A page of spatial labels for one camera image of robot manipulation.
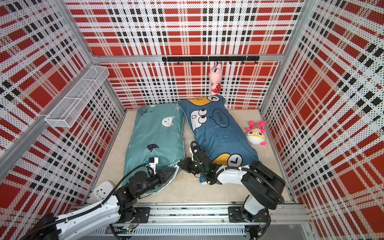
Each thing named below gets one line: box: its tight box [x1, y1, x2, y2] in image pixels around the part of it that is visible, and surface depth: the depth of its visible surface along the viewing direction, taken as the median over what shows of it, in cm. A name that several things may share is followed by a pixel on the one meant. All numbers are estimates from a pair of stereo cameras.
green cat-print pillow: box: [122, 102, 185, 182], surface depth 96 cm
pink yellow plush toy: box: [246, 120, 266, 146], surface depth 98 cm
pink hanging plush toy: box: [209, 61, 223, 96], surface depth 94 cm
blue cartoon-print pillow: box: [177, 95, 260, 167], surface depth 93 cm
